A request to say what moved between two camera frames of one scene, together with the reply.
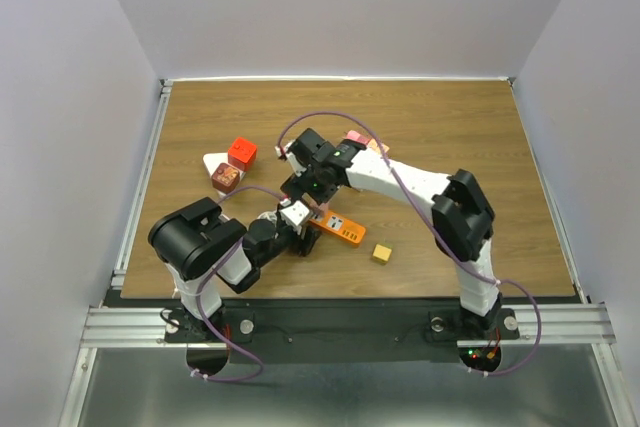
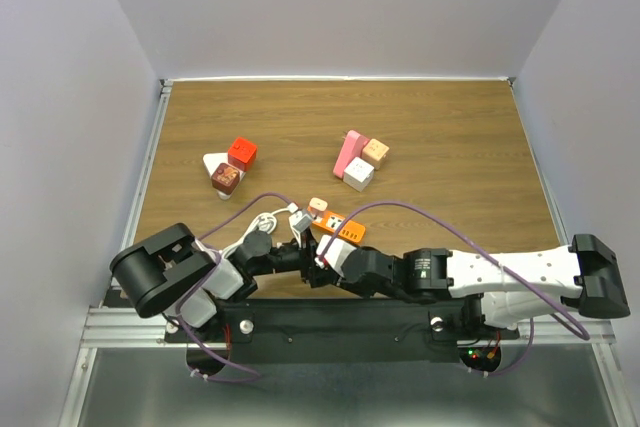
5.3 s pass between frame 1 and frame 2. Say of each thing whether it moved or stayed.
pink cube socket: stayed
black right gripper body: moved
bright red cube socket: stayed
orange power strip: stayed
